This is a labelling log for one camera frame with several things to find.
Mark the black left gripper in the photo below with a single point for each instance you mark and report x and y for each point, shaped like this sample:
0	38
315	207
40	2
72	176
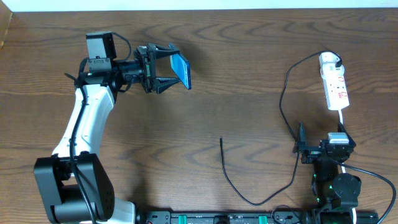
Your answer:
147	70

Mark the white charger plug adapter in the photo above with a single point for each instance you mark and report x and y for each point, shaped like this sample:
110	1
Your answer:
330	65

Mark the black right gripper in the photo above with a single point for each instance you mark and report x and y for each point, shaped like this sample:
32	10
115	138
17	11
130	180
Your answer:
315	152

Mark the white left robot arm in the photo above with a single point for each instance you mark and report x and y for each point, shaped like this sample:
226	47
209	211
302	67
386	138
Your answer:
73	184

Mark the blue Galaxy smartphone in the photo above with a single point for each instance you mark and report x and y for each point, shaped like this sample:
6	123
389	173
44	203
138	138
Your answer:
181	67

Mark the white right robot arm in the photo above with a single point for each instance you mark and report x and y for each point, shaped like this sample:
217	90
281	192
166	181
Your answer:
336	191

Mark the white power strip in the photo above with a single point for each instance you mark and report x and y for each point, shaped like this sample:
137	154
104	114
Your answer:
336	93

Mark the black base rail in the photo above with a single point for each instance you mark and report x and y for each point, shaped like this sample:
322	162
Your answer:
283	217

